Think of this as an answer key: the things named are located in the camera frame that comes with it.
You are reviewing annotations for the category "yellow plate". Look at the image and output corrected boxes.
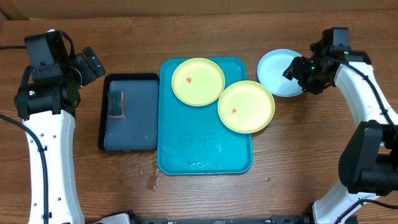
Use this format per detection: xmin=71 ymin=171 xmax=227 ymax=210
xmin=218 ymin=80 xmax=275 ymax=134
xmin=171 ymin=58 xmax=225 ymax=106

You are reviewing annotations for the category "teal plastic tray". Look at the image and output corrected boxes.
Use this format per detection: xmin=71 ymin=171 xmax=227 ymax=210
xmin=157 ymin=58 xmax=253 ymax=175

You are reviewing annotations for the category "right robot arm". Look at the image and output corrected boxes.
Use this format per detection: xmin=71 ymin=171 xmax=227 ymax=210
xmin=283 ymin=50 xmax=397 ymax=223

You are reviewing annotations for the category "green orange sponge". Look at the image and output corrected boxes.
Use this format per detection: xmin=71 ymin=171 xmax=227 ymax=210
xmin=107 ymin=91 xmax=125 ymax=119

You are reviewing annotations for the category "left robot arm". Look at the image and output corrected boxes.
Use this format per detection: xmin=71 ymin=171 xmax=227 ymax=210
xmin=14 ymin=30 xmax=106 ymax=223

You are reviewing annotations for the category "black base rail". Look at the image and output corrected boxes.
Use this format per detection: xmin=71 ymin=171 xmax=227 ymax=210
xmin=86 ymin=210 xmax=358 ymax=224

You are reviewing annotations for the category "light blue plate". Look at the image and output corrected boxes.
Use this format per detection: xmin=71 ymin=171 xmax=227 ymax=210
xmin=257 ymin=49 xmax=303 ymax=98

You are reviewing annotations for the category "black water tray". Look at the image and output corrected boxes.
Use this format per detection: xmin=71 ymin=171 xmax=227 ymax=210
xmin=98 ymin=73 xmax=160 ymax=152

